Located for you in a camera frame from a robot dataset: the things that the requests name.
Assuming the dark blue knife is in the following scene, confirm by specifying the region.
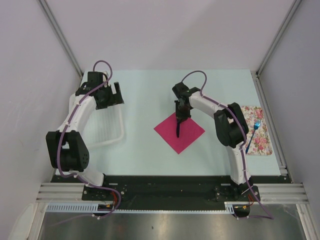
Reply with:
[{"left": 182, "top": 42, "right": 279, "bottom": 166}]
[{"left": 176, "top": 119, "right": 181, "bottom": 138}]

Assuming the pink paper napkin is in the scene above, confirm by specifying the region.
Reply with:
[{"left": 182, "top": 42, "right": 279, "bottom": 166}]
[{"left": 154, "top": 112, "right": 205, "bottom": 154}]

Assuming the blue metallic fork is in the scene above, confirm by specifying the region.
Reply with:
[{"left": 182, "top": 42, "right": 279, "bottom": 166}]
[{"left": 245, "top": 119, "right": 261, "bottom": 154}]

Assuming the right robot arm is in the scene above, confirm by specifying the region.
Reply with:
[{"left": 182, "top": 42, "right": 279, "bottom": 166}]
[{"left": 172, "top": 82, "right": 251, "bottom": 201}]

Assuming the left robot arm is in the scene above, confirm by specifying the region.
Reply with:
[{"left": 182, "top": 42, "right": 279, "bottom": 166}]
[{"left": 45, "top": 71, "right": 124, "bottom": 200}]

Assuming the white plastic basket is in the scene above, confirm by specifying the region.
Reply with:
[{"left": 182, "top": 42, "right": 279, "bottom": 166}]
[{"left": 82, "top": 104, "right": 125, "bottom": 150}]

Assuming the floral cloth mat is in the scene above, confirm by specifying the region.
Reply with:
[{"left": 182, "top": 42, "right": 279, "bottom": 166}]
[{"left": 241, "top": 105, "right": 273, "bottom": 156}]

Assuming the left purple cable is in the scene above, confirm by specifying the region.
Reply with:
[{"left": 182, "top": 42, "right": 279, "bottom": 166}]
[{"left": 56, "top": 60, "right": 123, "bottom": 221}]

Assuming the purple cable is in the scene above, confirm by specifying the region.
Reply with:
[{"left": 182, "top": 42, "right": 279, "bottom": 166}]
[
  {"left": 181, "top": 70, "right": 275, "bottom": 221},
  {"left": 56, "top": 60, "right": 123, "bottom": 221}
]

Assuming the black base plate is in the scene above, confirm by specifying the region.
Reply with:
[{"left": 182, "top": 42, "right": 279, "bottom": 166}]
[{"left": 51, "top": 174, "right": 292, "bottom": 211}]

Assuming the aluminium frame rail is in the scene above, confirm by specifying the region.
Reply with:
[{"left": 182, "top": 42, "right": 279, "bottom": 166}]
[{"left": 36, "top": 182, "right": 84, "bottom": 203}]

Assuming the white slotted cable duct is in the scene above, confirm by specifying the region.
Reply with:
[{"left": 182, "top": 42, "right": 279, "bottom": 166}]
[{"left": 45, "top": 202, "right": 235, "bottom": 215}]

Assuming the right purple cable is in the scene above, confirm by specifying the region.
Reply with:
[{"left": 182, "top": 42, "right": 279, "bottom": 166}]
[{"left": 181, "top": 70, "right": 275, "bottom": 221}]

